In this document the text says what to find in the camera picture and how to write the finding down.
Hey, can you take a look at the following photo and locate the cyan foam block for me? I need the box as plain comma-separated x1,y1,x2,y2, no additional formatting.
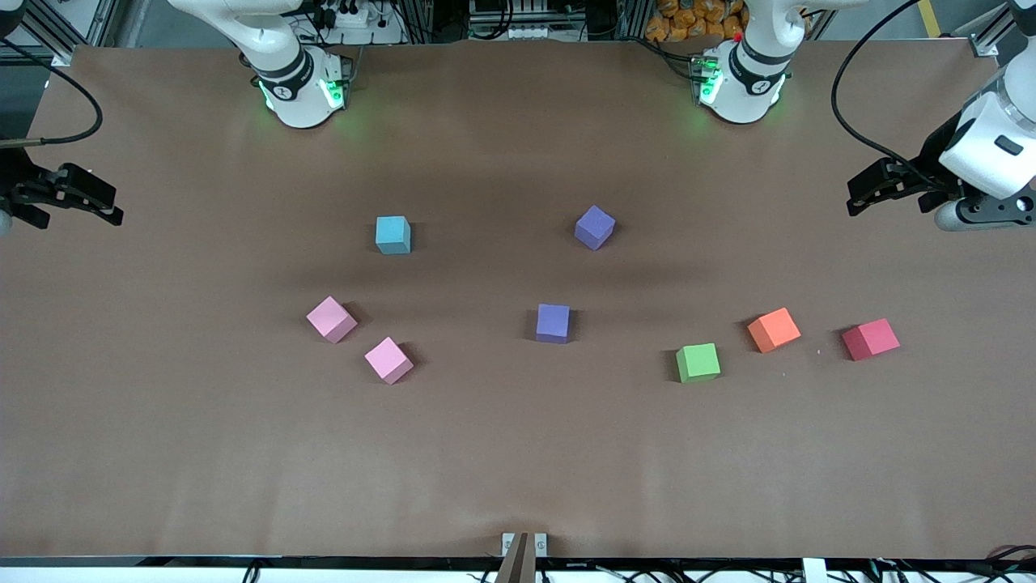
375,215,412,256

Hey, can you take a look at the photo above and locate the silver metal bracket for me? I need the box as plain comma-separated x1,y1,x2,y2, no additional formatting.
501,532,549,560

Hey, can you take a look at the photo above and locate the red foam block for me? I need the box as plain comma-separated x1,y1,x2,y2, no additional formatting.
841,318,901,362

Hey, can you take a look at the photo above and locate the orange packaged goods pile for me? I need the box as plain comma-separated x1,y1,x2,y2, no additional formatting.
645,0,749,44

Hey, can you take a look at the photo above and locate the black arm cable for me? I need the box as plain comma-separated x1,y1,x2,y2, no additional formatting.
0,36,104,148
830,0,944,192

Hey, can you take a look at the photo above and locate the purple foam block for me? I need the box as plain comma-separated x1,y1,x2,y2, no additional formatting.
574,205,617,251
535,304,571,345

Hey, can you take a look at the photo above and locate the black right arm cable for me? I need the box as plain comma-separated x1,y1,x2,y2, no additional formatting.
0,36,104,148

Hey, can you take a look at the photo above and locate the aluminium frame profile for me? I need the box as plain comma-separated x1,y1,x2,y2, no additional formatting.
947,0,1036,59
0,0,122,67

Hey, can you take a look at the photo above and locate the brown camera post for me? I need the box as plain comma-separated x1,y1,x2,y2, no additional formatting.
495,532,529,583

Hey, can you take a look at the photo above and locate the white power strip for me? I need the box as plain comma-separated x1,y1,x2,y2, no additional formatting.
312,0,405,46

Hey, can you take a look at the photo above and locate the orange foam block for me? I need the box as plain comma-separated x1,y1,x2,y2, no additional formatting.
746,307,802,354

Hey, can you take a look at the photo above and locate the green foam block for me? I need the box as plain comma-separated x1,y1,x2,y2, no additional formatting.
675,343,722,384

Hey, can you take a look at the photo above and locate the pink foam block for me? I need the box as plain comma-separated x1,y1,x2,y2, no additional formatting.
364,336,414,385
306,296,359,344

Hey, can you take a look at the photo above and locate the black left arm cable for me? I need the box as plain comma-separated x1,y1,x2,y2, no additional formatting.
830,0,944,192

